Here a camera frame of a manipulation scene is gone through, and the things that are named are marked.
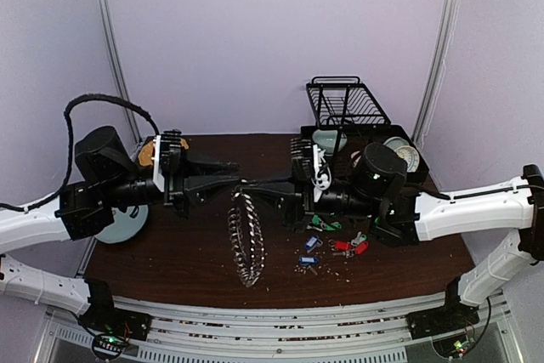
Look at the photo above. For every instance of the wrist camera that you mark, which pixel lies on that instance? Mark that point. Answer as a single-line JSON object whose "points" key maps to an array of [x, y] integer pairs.
{"points": [[161, 175], [309, 163]]}

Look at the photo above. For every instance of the black wire dish rack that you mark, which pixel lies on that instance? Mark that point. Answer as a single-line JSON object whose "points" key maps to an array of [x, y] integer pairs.
{"points": [[346, 105]]}

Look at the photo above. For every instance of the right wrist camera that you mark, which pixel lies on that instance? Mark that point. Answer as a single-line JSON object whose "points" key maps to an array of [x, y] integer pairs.
{"points": [[309, 163]]}

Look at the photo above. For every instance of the pink patterned bowl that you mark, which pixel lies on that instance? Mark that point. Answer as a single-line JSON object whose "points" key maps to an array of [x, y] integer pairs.
{"points": [[355, 156]]}

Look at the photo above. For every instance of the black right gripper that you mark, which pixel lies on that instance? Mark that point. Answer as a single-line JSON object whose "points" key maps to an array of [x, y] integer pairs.
{"points": [[289, 195]]}

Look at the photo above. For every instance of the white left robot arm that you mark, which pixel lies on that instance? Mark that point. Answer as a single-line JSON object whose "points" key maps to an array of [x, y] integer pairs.
{"points": [[112, 204]]}

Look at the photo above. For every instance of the blue key tag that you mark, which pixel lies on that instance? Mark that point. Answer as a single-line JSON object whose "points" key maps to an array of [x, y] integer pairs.
{"points": [[312, 243], [309, 263]]}

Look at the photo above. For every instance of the yellow flower plate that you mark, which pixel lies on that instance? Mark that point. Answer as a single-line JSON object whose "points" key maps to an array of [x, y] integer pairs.
{"points": [[410, 155]]}

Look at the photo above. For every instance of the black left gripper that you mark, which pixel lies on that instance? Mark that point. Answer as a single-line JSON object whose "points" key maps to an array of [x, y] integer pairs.
{"points": [[191, 168]]}

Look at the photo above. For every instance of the right aluminium frame post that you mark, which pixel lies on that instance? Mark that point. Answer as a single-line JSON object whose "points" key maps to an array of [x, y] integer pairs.
{"points": [[437, 71]]}

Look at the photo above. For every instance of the red key tag bunch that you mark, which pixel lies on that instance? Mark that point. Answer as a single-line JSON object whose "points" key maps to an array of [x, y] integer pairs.
{"points": [[355, 247]]}

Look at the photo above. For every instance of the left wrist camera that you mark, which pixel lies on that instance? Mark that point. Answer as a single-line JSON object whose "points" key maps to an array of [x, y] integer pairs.
{"points": [[161, 175]]}

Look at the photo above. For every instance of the aluminium front rail base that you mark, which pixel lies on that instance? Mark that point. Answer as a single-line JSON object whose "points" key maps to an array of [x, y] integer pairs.
{"points": [[372, 332]]}

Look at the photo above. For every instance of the green key tag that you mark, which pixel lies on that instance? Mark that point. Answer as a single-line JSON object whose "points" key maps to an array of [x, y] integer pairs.
{"points": [[335, 226]]}

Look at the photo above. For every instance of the mixed colour key tag bunch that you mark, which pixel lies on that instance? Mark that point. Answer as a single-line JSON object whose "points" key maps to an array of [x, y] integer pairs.
{"points": [[316, 224]]}

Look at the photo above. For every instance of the blue key tag lower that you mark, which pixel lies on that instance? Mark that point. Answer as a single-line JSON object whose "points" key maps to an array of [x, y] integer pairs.
{"points": [[309, 263]]}

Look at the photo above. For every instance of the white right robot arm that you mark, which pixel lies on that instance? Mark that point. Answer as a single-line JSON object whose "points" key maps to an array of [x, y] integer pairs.
{"points": [[404, 214]]}

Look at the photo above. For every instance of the yellow dotted plate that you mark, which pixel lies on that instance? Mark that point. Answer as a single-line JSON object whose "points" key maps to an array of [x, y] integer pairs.
{"points": [[146, 157]]}

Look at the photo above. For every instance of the metal disc with key rings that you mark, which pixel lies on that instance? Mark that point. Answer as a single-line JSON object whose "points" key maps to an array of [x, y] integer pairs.
{"points": [[246, 237]]}

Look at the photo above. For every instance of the aluminium frame post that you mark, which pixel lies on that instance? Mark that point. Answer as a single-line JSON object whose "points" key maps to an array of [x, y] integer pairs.
{"points": [[437, 71], [112, 50]]}

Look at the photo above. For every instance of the pale green bowl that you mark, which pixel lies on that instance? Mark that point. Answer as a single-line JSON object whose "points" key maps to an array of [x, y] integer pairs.
{"points": [[395, 142]]}

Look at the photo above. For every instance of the light blue plate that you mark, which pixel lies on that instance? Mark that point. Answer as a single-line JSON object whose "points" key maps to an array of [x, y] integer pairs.
{"points": [[126, 225]]}

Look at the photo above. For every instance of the blue key tag upper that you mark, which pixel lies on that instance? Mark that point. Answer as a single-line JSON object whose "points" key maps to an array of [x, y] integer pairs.
{"points": [[312, 243]]}

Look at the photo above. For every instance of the left aluminium frame post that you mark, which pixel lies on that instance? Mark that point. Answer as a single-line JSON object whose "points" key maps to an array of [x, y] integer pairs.
{"points": [[112, 50]]}

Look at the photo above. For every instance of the celadon green bowl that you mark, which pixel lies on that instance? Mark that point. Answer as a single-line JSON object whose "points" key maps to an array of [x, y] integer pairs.
{"points": [[328, 142]]}

